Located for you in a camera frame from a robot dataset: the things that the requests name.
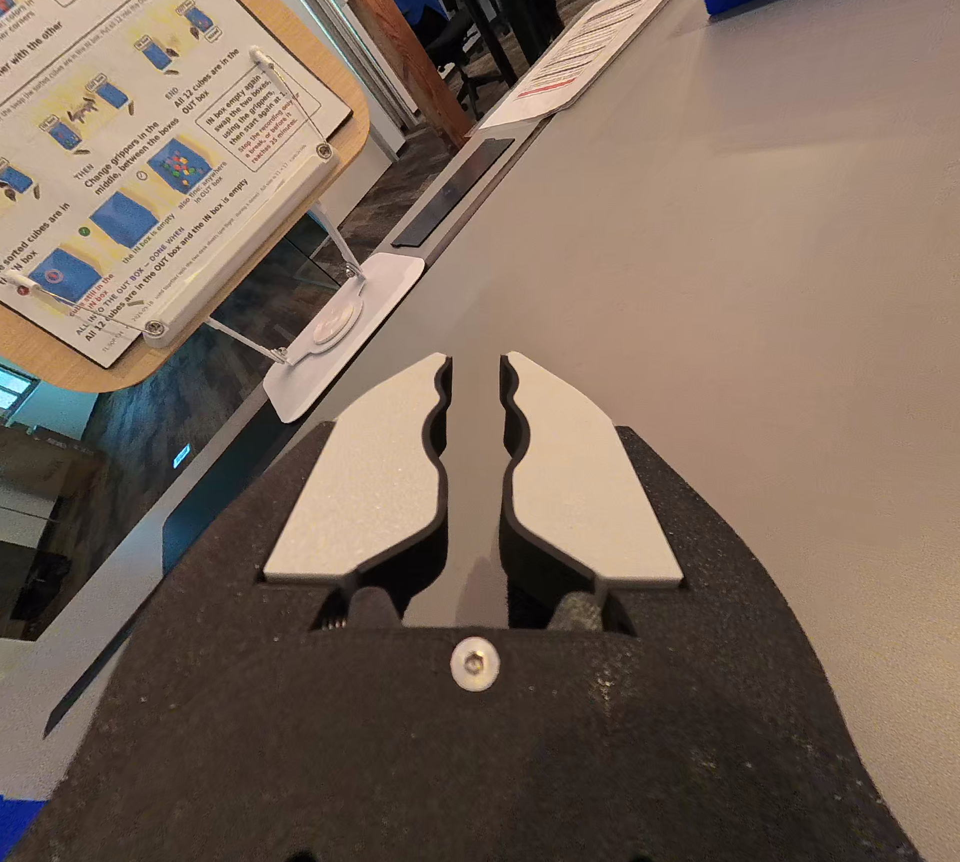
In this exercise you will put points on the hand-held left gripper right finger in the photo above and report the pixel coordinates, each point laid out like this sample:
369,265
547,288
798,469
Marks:
592,487

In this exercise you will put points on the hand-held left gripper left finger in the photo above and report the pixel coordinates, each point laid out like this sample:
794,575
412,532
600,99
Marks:
360,487

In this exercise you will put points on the instruction sheet on wooden stand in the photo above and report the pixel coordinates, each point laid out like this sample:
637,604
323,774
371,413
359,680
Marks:
375,277

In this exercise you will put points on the black office chair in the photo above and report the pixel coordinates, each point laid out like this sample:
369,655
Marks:
469,71

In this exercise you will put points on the paper in plastic sleeve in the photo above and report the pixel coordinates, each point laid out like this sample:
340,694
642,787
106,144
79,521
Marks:
600,37

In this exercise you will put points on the wooden beam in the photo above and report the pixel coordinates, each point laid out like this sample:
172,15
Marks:
375,15

